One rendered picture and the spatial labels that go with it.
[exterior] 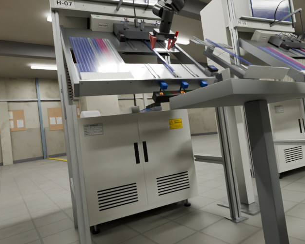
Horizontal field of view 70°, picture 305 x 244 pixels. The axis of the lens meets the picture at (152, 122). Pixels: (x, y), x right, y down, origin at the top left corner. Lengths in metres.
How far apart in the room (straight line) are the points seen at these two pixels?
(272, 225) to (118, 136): 0.81
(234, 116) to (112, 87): 0.77
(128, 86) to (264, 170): 0.62
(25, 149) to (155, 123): 8.84
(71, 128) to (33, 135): 9.09
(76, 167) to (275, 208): 0.72
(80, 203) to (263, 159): 0.68
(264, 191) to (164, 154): 0.64
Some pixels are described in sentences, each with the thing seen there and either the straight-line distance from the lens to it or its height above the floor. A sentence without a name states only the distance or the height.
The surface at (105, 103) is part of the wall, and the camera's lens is 9.85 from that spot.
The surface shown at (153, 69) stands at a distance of 1.13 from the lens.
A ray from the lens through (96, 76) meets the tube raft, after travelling 0.97.
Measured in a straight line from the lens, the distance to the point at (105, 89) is 0.94.
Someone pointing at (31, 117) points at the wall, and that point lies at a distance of 10.04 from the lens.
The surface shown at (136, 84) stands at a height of 0.71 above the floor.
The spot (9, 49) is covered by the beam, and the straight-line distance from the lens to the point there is 7.00.
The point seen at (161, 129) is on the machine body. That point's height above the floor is 0.51.
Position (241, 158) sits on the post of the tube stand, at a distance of 1.40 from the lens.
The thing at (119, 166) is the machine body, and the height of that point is 0.33.
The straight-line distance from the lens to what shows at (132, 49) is 1.34.
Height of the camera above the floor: 0.49
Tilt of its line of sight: 3 degrees up
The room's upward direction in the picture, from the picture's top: 7 degrees counter-clockwise
